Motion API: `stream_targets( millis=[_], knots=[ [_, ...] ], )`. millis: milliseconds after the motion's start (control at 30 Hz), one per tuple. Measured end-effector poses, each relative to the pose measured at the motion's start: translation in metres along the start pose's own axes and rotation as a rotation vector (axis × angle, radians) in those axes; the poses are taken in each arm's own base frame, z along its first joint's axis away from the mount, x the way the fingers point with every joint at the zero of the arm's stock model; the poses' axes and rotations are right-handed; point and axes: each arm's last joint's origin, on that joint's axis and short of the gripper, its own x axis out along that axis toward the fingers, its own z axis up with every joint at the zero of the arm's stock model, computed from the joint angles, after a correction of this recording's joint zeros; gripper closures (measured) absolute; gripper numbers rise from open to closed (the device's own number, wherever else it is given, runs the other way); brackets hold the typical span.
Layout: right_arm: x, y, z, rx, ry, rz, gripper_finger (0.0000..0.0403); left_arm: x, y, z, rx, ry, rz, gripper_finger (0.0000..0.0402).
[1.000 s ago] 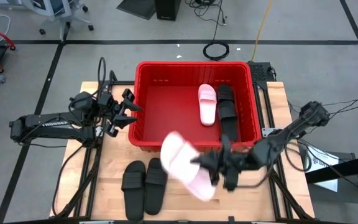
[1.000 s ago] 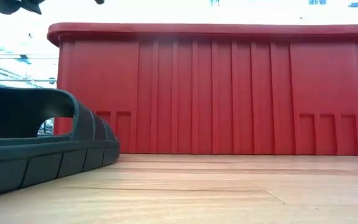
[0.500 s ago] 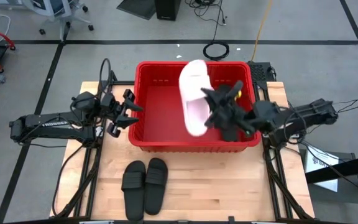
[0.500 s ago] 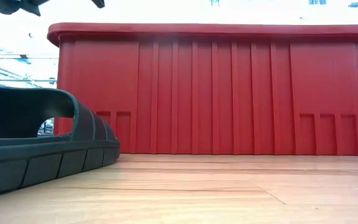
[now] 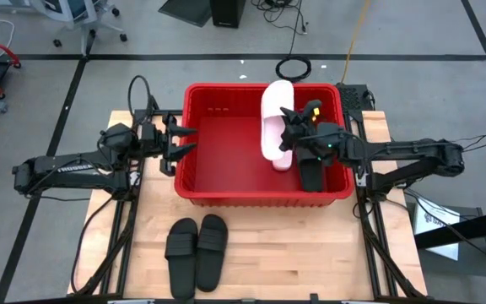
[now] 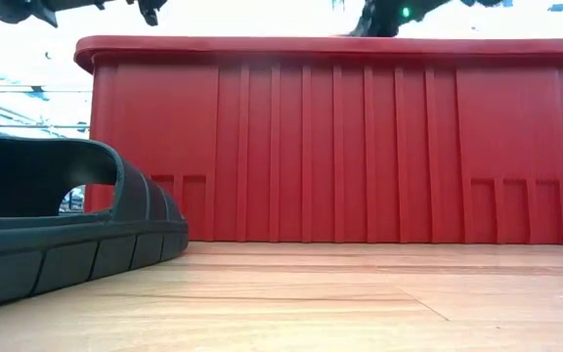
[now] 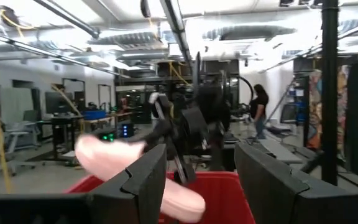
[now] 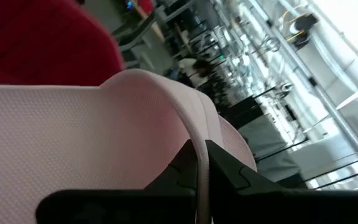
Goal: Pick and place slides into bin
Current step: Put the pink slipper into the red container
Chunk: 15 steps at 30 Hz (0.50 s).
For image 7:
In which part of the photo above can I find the computer with green lights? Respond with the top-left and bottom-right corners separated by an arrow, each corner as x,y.
98,130 -> 117,143

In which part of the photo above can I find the black monitor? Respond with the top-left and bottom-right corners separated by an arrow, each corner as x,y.
44,91 -> 75,114

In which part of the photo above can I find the colourful printed banner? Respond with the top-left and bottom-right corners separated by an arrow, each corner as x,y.
305,65 -> 350,151

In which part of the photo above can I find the black right aluminium frame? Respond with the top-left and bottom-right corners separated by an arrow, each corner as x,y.
299,0 -> 341,187

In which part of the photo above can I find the wooden worktable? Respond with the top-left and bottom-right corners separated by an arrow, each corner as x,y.
81,111 -> 134,131

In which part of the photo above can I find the pink slide sandal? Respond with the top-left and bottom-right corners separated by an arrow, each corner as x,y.
74,133 -> 207,224

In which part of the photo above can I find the blue storage bin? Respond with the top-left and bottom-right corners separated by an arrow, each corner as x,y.
83,110 -> 108,121

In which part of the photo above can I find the black desk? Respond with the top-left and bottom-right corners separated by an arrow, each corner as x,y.
37,113 -> 85,160

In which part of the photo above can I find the red plastic bin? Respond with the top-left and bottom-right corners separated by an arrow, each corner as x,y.
63,170 -> 257,224

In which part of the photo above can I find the computer with blue lights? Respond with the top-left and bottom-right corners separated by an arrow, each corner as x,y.
117,122 -> 135,138

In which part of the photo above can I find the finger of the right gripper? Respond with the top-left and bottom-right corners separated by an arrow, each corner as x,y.
141,119 -> 173,152
173,152 -> 198,185

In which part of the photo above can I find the grey office chair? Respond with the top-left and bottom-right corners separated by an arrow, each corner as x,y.
0,119 -> 42,178

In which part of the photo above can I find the person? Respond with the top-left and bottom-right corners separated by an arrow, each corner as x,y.
249,83 -> 270,140

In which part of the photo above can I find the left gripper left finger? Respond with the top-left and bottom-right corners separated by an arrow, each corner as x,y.
0,143 -> 168,224

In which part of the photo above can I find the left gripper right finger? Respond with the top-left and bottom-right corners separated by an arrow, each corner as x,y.
234,141 -> 358,224

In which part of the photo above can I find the grey side table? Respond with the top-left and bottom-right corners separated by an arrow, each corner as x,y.
257,138 -> 305,165

